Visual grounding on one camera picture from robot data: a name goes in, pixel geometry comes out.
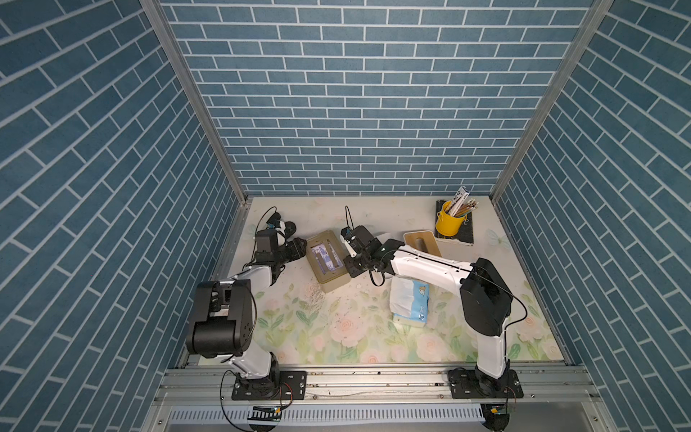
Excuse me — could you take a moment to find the black book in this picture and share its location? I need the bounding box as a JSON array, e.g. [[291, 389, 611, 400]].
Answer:
[[434, 213, 474, 246]]

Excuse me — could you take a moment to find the beige black stapler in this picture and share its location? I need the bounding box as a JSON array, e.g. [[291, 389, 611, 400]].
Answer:
[[266, 212, 282, 227]]

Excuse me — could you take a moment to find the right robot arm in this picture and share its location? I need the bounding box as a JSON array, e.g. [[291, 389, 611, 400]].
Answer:
[[341, 226, 524, 401]]

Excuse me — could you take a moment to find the blue white tissue pack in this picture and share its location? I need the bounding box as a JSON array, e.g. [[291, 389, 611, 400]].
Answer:
[[390, 276, 430, 328]]

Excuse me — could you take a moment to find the purple tissue paper pack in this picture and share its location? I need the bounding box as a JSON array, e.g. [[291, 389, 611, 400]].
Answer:
[[311, 242, 344, 275]]

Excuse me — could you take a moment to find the white tissue box base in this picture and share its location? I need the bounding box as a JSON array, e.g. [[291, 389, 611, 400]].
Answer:
[[375, 232, 401, 244]]

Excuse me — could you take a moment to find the beige tissue box base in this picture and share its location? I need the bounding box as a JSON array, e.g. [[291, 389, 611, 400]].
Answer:
[[305, 229, 353, 294]]

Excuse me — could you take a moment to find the yellow pen cup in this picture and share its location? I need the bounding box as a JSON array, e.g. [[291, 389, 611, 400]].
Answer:
[[435, 200, 467, 238]]

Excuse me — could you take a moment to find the floral table mat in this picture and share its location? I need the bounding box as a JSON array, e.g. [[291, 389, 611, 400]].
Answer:
[[230, 196, 563, 365]]

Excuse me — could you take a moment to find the black glasses case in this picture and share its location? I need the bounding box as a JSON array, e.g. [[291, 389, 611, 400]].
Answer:
[[280, 221, 297, 239]]

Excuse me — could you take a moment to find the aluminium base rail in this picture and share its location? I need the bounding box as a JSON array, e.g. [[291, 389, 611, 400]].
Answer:
[[143, 363, 615, 431]]

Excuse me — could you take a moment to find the white box wooden lid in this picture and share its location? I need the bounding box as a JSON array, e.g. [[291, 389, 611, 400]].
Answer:
[[404, 230, 442, 257]]

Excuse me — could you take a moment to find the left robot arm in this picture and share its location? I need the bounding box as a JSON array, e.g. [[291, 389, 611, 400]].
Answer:
[[185, 212, 307, 401]]

